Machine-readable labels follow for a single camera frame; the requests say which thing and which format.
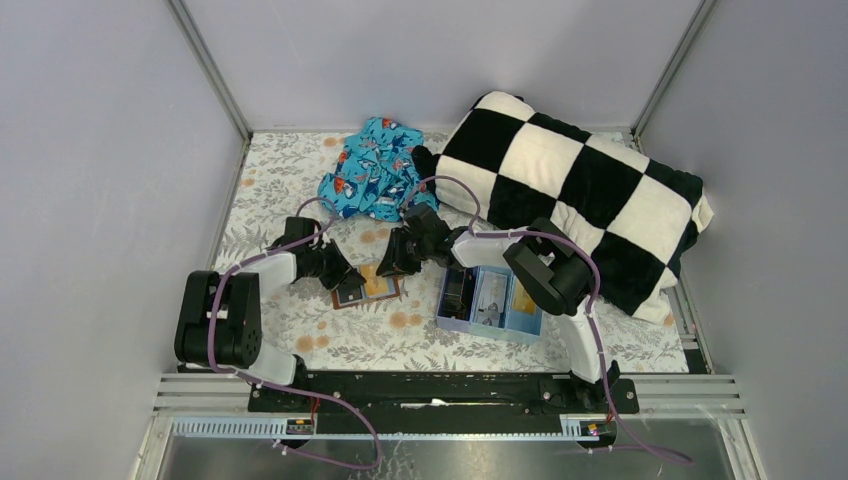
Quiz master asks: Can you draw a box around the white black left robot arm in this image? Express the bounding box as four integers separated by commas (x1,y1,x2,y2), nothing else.
174,216,366,386

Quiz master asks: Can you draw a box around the dark grey VIP card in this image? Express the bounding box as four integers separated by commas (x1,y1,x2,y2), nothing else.
335,286,364,308

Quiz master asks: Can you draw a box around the black white checkered pillow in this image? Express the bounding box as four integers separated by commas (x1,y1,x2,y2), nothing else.
413,91,713,324

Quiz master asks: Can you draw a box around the yellow card in organizer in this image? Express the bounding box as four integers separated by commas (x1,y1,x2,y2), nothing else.
511,281,536,315

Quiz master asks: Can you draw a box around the floral patterned table mat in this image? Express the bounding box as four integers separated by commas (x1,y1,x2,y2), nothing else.
215,133,690,373

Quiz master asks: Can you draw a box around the blue shark print cloth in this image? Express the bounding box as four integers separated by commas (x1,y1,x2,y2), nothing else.
317,117,439,222

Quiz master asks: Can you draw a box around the black item in organizer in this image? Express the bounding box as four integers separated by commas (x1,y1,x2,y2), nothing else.
438,268,476,321

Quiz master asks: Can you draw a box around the aluminium frame rail front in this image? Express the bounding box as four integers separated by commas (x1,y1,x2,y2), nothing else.
133,370,765,479

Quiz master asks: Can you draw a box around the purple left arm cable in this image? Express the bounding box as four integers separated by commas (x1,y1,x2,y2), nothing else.
206,195,386,472

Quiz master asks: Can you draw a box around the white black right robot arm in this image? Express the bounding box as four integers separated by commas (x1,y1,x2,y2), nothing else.
377,204,620,411

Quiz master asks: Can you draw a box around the orange credit card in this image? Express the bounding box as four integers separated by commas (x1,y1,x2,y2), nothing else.
359,264,399,300

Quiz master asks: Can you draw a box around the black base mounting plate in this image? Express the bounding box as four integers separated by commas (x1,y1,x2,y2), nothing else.
248,371,640,435

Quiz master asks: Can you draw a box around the brown leather card holder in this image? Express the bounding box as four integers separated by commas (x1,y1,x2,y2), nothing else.
331,263,400,310

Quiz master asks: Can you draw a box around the blue three-compartment organizer box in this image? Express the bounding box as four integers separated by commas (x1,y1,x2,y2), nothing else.
435,266,543,344

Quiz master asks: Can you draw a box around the white black card in organizer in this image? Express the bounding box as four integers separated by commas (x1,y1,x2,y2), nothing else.
474,270,509,328

